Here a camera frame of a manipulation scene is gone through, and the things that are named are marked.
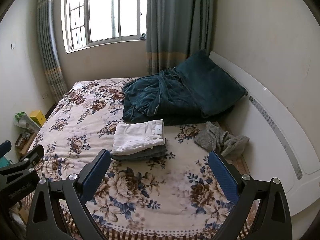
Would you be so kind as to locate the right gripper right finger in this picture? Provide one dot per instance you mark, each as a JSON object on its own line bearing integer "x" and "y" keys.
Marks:
{"x": 272, "y": 220}

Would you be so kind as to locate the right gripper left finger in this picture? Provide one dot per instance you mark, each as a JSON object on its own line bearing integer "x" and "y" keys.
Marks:
{"x": 46, "y": 220}

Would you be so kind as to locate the white pants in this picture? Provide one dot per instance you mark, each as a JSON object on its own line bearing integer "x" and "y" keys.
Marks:
{"x": 133, "y": 138}

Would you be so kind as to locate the green white plastic bag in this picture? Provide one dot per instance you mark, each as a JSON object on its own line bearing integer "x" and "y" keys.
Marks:
{"x": 25, "y": 122}

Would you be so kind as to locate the white bed headboard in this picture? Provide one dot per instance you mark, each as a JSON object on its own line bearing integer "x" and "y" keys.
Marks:
{"x": 278, "y": 146}

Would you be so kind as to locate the yellow box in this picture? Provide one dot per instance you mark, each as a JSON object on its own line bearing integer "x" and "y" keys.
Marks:
{"x": 38, "y": 117}

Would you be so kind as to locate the floral bed blanket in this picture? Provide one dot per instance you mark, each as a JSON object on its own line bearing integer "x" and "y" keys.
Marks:
{"x": 174, "y": 196}

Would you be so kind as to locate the grey crumpled garment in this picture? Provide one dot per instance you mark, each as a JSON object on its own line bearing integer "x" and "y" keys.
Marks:
{"x": 214, "y": 138}

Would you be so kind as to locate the folded blue jeans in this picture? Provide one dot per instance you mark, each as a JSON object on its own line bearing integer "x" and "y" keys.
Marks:
{"x": 155, "y": 152}

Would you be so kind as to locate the dark teal pillow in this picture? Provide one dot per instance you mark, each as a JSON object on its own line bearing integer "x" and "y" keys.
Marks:
{"x": 213, "y": 90}

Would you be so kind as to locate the dark teal velvet robe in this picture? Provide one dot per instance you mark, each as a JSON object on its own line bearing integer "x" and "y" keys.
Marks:
{"x": 160, "y": 96}

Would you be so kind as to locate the left grey-green curtain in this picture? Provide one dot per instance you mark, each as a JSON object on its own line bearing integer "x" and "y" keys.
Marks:
{"x": 48, "y": 49}

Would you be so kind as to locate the grey-green curtain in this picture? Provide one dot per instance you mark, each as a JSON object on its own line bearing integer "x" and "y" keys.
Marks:
{"x": 48, "y": 49}
{"x": 176, "y": 29}

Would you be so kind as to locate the right grey-green curtain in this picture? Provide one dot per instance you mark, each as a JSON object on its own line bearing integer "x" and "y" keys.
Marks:
{"x": 176, "y": 29}

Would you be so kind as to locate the window with metal frame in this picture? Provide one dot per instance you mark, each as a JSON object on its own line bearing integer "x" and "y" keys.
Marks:
{"x": 88, "y": 23}

